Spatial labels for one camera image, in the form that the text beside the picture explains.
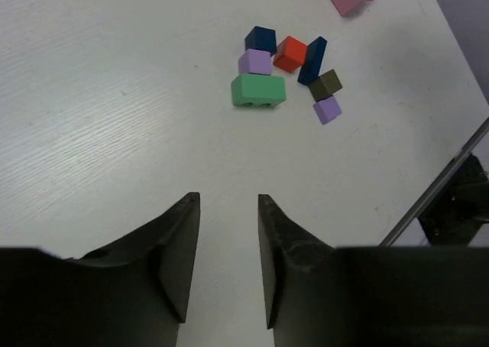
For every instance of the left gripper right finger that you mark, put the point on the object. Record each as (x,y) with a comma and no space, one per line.
(317,295)

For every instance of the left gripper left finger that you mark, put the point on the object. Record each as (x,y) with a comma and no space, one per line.
(133,291)

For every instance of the green wood block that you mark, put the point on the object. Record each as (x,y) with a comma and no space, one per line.
(258,90)

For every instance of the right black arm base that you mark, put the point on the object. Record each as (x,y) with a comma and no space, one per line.
(458,212)

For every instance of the small purple cube block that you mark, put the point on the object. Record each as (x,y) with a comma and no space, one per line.
(327,109)

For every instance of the olive brown cube block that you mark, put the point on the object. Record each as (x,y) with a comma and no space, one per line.
(325,85)

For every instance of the dark blue long block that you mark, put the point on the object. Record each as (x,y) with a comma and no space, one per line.
(314,55)

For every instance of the red cube block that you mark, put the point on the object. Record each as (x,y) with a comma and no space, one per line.
(290,55)

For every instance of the dark blue cube block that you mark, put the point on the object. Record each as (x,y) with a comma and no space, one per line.
(261,38)

